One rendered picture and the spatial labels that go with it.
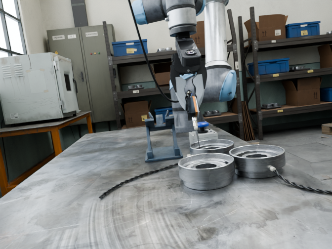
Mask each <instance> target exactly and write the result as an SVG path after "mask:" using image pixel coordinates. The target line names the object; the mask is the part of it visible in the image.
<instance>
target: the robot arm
mask: <svg viewBox="0 0 332 249"><path fill-rule="evenodd" d="M228 3H229V0H135V1H134V2H133V3H132V9H133V12H134V16H135V19H136V23H137V24H138V25H144V24H149V23H154V22H158V21H163V20H165V21H166V22H168V29H169V30H170V31H169V34H170V37H175V47H176V50H177V53H175V54H173V55H172V56H171V61H172V65H171V66H170V67H171V71H170V81H169V83H170V89H169V90H170V94H171V99H172V100H173V101H177V100H178V101H179V102H178V103H173V102H172V112H173V114H172V116H174V125H175V132H176V133H186V132H191V131H195V130H194V127H193V122H192V120H191V121H188V114H187V103H186V99H185V97H186V95H187V90H191V91H192V96H194V97H196V99H197V104H198V109H199V112H200V114H199V119H197V122H198V123H199V122H205V119H204V117H203V115H202V113H201V110H200V105H201V104H202V103H214V102H224V101H230V100H232V99H233V98H234V96H235V92H236V82H237V80H236V72H235V71H233V70H232V67H231V66H230V65H229V64H228V63H227V39H226V14H225V6H226V5H227V4H228ZM203 10H204V23H205V53H206V65H205V62H204V61H201V56H202V55H201V54H200V52H199V50H198V48H197V46H196V44H195V42H194V40H193V38H191V37H190V35H193V34H195V33H196V32H197V30H196V25H197V20H196V16H198V15H200V14H201V13H202V12H203Z"/></svg>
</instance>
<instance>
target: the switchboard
mask: <svg viewBox="0 0 332 249"><path fill-rule="evenodd" d="M71 7H72V12H73V18H74V25H75V27H74V28H65V29H55V30H47V31H46V32H47V38H48V44H49V49H50V52H52V53H55V54H57V55H60V56H62V57H65V58H69V59H71V63H72V68H73V73H74V79H75V80H76V83H77V89H78V93H77V99H78V105H79V111H80V112H86V111H91V112H90V118H91V123H92V124H93V129H94V133H96V130H95V123H101V122H108V127H109V131H111V129H110V121H116V114H115V107H114V100H113V93H112V86H111V79H110V72H109V65H108V58H107V51H106V44H105V37H104V30H103V25H95V26H88V19H87V13H86V5H85V0H71ZM107 30H108V37H109V44H110V51H111V54H112V57H114V51H113V46H112V42H116V38H115V31H114V26H113V24H107ZM113 72H114V79H115V85H116V91H117V92H121V91H123V89H122V82H121V75H120V68H119V65H118V64H114V65H113ZM120 103H121V105H122V107H123V109H124V112H125V108H124V99H123V98H120V99H118V108H119V115H120V120H125V116H124V113H123V110H122V107H121V105H120ZM85 124H87V120H86V117H85V118H83V119H81V120H79V121H76V122H74V123H72V124H70V125H68V126H74V125H77V126H78V129H79V135H80V138H81V131H80V125H85Z"/></svg>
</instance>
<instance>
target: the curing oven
mask: <svg viewBox="0 0 332 249"><path fill-rule="evenodd" d="M77 93H78V89H77V83H76V80H75V79H74V73H73V68H72V63H71V59H69V58H65V57H62V56H60V55H57V54H55V53H52V52H49V53H38V54H28V55H19V56H10V57H0V101H1V106H2V111H3V116H4V121H5V124H6V125H9V124H11V127H15V124H17V123H26V122H34V121H42V120H50V119H59V122H60V121H63V119H62V118H64V117H67V116H70V115H72V114H73V116H76V113H79V105H78V99H77Z"/></svg>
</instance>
